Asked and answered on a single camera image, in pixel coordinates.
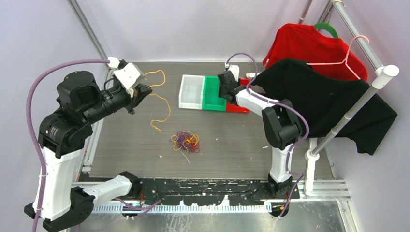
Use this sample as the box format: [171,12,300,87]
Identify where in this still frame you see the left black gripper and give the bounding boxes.
[82,83,152,125]

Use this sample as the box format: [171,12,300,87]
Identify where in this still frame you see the green plastic bin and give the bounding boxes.
[202,76,227,111]

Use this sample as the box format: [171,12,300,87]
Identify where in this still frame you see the red plastic bin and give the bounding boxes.
[226,78,250,114]

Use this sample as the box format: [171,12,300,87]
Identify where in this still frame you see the yellow cable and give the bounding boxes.
[142,69,172,133]

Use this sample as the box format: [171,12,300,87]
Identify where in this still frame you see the white plastic bin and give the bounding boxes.
[178,74,205,110]

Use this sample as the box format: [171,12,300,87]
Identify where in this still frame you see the coloured cable pile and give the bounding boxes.
[170,130,201,154]

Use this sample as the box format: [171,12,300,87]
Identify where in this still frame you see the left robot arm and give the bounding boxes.
[36,71,152,232]

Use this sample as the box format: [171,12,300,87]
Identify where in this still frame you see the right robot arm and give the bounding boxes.
[218,71,302,199]

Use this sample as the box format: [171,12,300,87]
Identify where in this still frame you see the black shirt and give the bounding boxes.
[252,59,397,155]

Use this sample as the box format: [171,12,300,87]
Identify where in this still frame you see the red shirt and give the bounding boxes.
[263,23,368,81]

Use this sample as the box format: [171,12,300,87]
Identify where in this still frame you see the green hanger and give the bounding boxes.
[313,22,339,38]

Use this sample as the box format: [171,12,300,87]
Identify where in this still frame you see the pink hanger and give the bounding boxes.
[307,35,370,80]

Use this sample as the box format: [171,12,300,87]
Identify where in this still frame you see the white clothes rack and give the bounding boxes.
[246,0,400,197]

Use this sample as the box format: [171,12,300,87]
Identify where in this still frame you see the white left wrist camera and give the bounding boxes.
[107,57,144,97]

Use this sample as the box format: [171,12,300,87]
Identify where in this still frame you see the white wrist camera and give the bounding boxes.
[107,57,144,97]
[224,62,240,82]

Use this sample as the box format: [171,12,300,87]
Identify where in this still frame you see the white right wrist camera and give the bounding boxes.
[224,62,240,82]

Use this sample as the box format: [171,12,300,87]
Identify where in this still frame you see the aluminium frame rail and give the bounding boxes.
[67,0,112,174]

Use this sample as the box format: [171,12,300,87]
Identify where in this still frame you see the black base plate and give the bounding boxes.
[120,178,300,206]

